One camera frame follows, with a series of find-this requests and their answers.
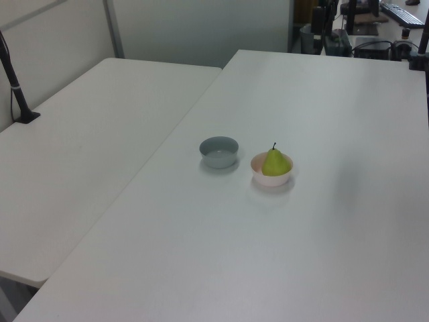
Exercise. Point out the green pear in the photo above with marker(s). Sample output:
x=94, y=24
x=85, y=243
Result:
x=275, y=164

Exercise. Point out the grey round bowl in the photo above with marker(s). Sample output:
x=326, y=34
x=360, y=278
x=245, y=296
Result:
x=218, y=161

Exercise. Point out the pink round bowl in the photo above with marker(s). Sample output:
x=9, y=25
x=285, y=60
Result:
x=271, y=181

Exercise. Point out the white plastic folding table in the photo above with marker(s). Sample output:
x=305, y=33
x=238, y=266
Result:
x=83, y=141

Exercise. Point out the grey waste bin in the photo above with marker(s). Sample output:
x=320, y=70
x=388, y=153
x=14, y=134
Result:
x=306, y=41

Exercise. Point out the black electronic box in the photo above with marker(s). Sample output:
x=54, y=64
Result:
x=372, y=49

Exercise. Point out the black computer keyboard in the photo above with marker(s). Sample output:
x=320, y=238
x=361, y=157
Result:
x=402, y=15

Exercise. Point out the black camera pole with base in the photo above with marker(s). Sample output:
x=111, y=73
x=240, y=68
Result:
x=17, y=97

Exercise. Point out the black clamped camera pole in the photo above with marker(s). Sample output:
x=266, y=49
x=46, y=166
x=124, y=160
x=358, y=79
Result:
x=423, y=43

